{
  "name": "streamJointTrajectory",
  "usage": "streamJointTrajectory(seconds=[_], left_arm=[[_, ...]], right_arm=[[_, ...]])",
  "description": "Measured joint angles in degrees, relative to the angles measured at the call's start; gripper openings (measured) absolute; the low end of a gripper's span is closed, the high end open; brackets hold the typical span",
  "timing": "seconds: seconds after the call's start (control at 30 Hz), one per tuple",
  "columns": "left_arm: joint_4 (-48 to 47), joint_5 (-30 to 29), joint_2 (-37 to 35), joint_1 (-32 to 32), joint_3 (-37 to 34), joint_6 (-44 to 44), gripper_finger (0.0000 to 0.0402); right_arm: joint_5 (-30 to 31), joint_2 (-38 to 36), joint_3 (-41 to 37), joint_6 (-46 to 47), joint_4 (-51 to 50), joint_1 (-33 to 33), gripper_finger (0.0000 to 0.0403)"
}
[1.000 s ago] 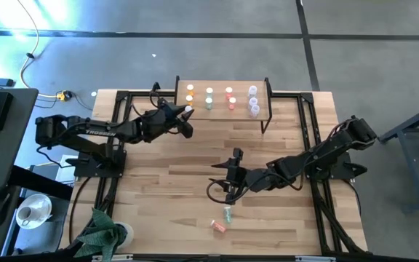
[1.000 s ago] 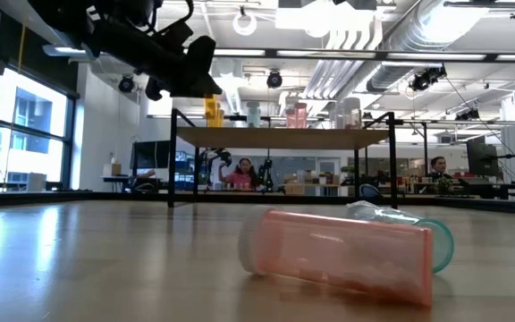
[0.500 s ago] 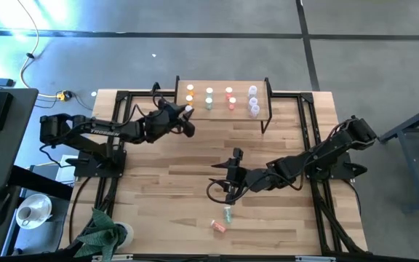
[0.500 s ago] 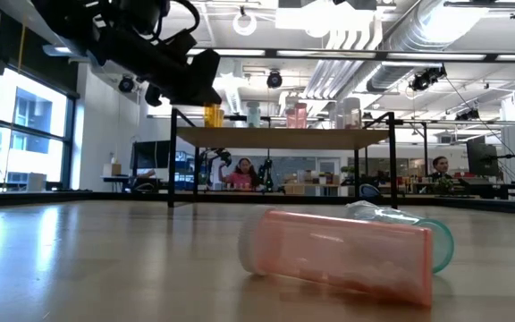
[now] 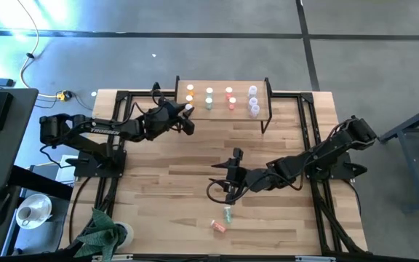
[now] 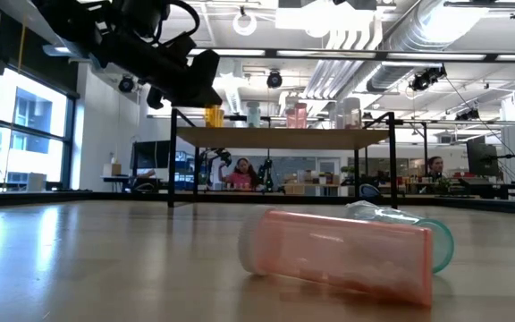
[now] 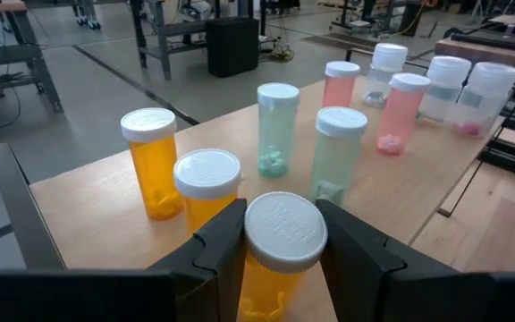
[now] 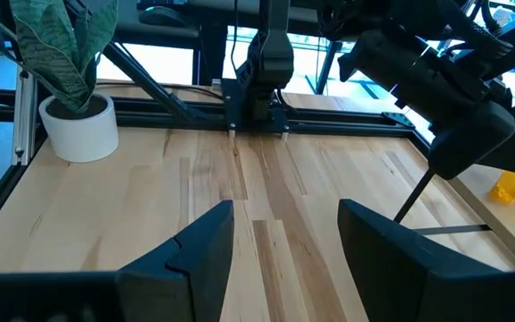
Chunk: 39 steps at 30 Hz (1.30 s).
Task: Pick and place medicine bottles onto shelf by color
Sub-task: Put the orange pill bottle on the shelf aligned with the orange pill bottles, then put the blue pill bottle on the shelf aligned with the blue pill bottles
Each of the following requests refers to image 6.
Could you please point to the green pill bottle white cap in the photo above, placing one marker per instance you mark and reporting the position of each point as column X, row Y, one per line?
column 396, row 219

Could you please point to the pink pill bottle white cap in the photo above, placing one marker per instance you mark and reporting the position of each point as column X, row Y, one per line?
column 289, row 118
column 301, row 116
column 338, row 255

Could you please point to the clear bottle with pink pills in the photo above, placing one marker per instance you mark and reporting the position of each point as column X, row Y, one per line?
column 352, row 114

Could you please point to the black monitor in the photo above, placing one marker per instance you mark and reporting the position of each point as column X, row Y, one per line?
column 482, row 158
column 150, row 154

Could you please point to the white box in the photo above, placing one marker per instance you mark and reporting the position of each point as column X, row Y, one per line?
column 36, row 182

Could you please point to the black ceiling spotlight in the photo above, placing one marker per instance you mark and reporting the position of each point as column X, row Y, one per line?
column 126, row 84
column 274, row 79

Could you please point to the large window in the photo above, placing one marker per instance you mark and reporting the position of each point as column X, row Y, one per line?
column 38, row 116

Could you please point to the black background robot arm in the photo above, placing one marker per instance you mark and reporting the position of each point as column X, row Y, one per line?
column 266, row 172
column 217, row 158

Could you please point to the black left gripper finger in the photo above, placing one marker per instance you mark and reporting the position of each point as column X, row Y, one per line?
column 155, row 98
column 206, row 80

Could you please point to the silver air duct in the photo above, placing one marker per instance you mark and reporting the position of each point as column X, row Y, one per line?
column 391, row 76

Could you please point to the small cardboard box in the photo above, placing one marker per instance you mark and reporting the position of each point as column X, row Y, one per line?
column 114, row 170

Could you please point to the wooden shelf black metal frame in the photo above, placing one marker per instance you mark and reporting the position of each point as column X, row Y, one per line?
column 284, row 138

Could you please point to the blue chair back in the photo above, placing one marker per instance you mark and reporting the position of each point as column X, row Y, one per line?
column 369, row 192

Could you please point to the person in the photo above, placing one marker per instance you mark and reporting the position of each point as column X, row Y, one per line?
column 435, row 167
column 239, row 176

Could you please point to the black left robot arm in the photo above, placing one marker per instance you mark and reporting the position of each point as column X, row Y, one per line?
column 74, row 22

